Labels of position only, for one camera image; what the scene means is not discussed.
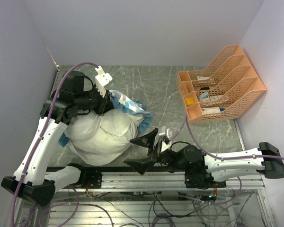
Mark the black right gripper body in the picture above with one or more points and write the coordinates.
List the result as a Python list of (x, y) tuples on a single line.
[(155, 151)]

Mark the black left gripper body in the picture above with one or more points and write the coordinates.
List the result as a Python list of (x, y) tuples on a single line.
[(99, 102)]

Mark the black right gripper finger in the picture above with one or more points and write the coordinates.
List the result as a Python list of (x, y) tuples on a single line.
[(147, 140), (140, 165)]

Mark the white pillow insert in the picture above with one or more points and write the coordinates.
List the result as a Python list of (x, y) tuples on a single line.
[(101, 134)]

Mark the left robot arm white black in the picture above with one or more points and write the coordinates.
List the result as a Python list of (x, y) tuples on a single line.
[(30, 181)]

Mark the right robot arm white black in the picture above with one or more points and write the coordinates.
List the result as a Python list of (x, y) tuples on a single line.
[(203, 170)]

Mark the yellow object in organizer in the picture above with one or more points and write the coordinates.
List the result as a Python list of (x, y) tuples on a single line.
[(190, 102)]

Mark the white red box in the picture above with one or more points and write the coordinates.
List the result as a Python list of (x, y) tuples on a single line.
[(211, 110)]

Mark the light blue stapler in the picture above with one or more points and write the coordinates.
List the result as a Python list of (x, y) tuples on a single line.
[(203, 95)]

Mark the white box in back slot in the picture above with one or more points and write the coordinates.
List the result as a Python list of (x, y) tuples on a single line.
[(202, 78)]

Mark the orange plastic file organizer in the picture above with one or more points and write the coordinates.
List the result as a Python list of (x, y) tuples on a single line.
[(233, 86)]

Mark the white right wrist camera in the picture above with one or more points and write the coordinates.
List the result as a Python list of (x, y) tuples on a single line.
[(165, 134)]

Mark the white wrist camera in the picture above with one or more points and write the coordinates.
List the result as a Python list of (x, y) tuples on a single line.
[(102, 80), (165, 134)]

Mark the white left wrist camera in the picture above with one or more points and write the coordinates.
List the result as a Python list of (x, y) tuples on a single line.
[(102, 80)]

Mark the aluminium rail frame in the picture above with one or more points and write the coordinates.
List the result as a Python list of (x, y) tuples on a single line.
[(160, 181)]

